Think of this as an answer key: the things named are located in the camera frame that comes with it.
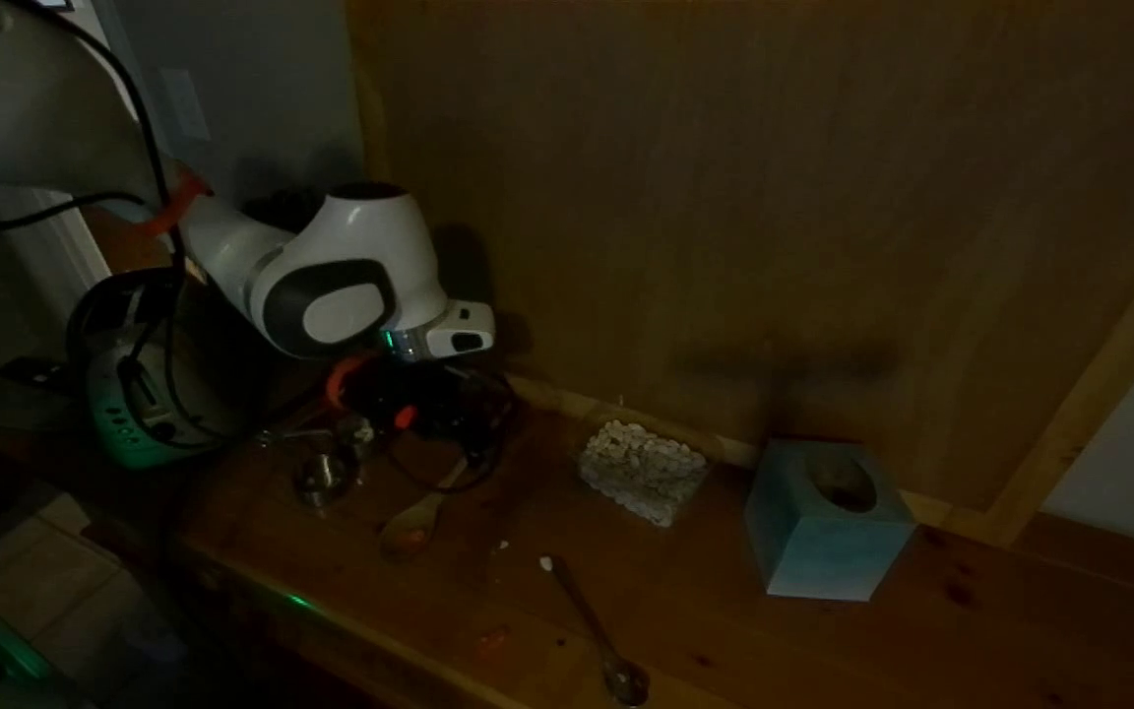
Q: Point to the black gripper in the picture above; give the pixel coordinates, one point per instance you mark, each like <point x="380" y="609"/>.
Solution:
<point x="443" y="400"/>

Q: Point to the wooden spoon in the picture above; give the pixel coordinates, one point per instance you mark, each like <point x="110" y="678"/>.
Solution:
<point x="420" y="513"/>

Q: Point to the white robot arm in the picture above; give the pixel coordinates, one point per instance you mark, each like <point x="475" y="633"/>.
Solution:
<point x="333" y="263"/>

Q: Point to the small glass cup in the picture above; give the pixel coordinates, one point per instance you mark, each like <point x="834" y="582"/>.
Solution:
<point x="326" y="478"/>

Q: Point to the long metal spoon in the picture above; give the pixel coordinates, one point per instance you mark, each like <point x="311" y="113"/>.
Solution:
<point x="591" y="624"/>

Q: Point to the small white crumb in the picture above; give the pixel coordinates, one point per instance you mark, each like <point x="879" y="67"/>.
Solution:
<point x="502" y="541"/>

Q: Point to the white speckled sponge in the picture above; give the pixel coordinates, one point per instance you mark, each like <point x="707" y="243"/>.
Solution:
<point x="644" y="474"/>

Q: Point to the large wooden board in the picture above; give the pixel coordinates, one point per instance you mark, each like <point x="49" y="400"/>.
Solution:
<point x="790" y="197"/>

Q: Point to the blue tissue box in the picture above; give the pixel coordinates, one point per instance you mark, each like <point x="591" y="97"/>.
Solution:
<point x="824" y="534"/>

